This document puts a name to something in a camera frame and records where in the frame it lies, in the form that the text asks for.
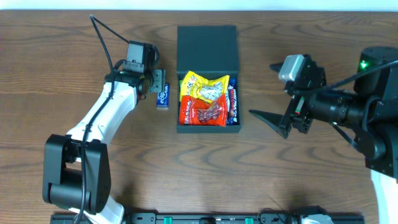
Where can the Haribo gummy worms bag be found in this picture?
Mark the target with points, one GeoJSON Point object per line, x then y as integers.
{"type": "Point", "coordinates": [180, 86]}

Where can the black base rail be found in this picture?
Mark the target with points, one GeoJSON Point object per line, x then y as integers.
{"type": "Point", "coordinates": [265, 218]}

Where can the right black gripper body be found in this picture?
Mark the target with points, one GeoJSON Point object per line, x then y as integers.
{"type": "Point", "coordinates": [298, 104]}

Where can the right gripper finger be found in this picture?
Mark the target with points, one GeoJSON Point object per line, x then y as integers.
{"type": "Point", "coordinates": [279, 123]}
{"type": "Point", "coordinates": [276, 67]}

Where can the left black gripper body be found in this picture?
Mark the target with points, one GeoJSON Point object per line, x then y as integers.
{"type": "Point", "coordinates": [158, 81]}

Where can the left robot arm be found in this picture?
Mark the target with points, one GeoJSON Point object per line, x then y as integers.
{"type": "Point", "coordinates": [76, 165]}

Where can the yellow sunflower seeds bag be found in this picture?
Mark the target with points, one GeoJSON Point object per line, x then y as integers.
{"type": "Point", "coordinates": [203, 89]}

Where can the red snack bag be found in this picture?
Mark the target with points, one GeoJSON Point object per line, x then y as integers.
{"type": "Point", "coordinates": [196, 112]}

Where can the blue Eclipse mints tin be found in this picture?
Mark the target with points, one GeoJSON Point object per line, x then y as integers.
{"type": "Point", "coordinates": [163, 97]}

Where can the Cadbury Dairy Milk bar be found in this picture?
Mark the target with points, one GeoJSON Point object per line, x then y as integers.
{"type": "Point", "coordinates": [232, 105]}

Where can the blue Oreo cookie pack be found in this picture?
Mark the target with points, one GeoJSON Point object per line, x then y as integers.
{"type": "Point", "coordinates": [235, 93]}

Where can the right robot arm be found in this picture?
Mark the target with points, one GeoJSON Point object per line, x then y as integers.
{"type": "Point", "coordinates": [361, 108]}

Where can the black gift box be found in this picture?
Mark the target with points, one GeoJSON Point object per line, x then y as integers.
{"type": "Point", "coordinates": [211, 52]}

